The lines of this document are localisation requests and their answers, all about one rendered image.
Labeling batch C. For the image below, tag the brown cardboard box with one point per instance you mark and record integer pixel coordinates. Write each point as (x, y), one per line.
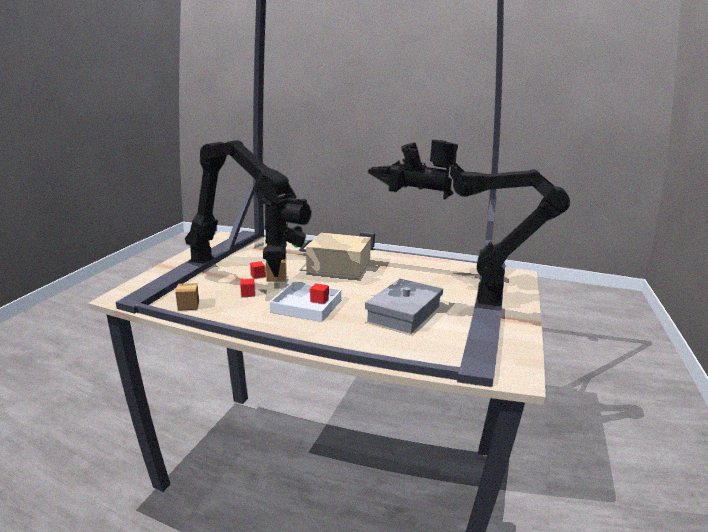
(282, 273)
(187, 296)

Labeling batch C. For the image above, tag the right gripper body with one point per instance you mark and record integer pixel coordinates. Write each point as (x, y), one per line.
(274, 234)

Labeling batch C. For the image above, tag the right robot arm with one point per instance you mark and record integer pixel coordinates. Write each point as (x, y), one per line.
(270, 182)

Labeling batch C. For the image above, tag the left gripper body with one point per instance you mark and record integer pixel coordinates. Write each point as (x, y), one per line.
(412, 177)

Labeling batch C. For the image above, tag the red block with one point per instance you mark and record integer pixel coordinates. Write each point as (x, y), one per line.
(319, 293)
(247, 287)
(257, 270)

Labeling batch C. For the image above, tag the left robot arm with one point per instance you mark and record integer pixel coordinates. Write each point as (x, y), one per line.
(492, 257)

